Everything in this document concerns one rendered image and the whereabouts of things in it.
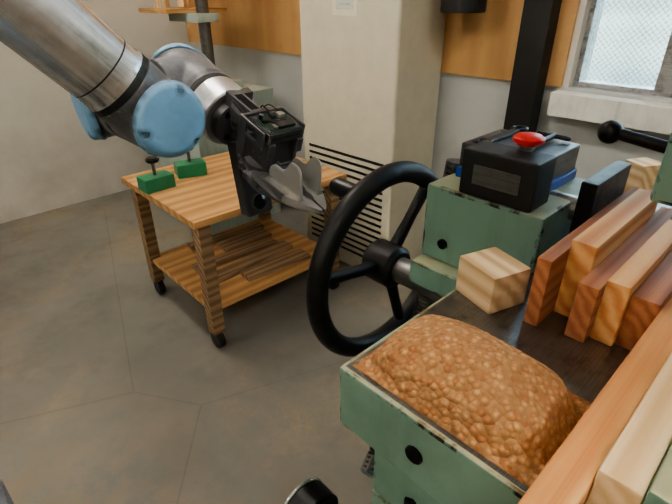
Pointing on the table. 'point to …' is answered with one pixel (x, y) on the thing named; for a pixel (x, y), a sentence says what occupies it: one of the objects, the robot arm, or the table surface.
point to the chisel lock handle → (609, 132)
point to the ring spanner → (504, 133)
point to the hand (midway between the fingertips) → (316, 210)
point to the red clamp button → (528, 139)
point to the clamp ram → (596, 192)
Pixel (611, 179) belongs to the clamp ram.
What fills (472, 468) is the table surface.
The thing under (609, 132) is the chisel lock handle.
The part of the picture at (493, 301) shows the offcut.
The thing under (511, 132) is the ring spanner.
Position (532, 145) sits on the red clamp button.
